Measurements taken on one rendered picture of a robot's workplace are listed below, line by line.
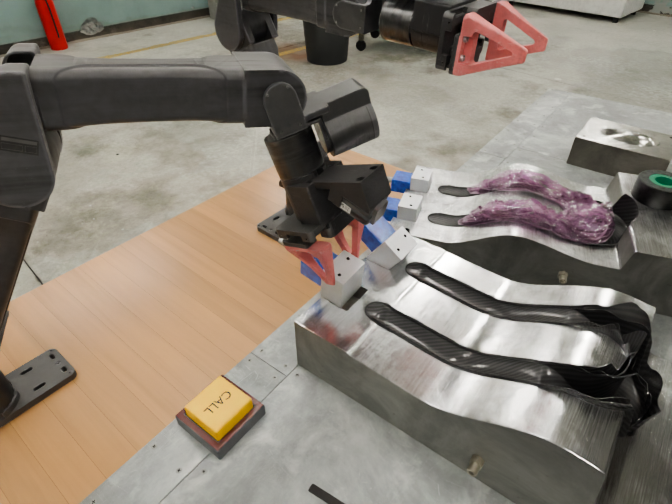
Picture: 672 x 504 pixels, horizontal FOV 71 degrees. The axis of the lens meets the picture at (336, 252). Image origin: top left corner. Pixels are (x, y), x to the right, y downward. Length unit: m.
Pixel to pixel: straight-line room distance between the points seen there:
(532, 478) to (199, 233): 0.70
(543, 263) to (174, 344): 0.60
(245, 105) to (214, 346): 0.39
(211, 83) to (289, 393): 0.41
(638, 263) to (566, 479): 0.41
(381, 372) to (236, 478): 0.21
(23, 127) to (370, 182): 0.32
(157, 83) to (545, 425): 0.49
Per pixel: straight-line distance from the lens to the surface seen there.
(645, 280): 0.87
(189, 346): 0.75
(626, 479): 0.62
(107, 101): 0.49
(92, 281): 0.92
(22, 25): 5.88
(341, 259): 0.63
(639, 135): 1.37
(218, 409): 0.63
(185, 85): 0.49
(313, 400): 0.66
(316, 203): 0.54
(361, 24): 0.70
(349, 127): 0.54
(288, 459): 0.62
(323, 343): 0.61
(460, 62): 0.61
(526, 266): 0.85
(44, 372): 0.79
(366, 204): 0.50
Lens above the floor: 1.35
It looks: 39 degrees down
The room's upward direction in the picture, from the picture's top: straight up
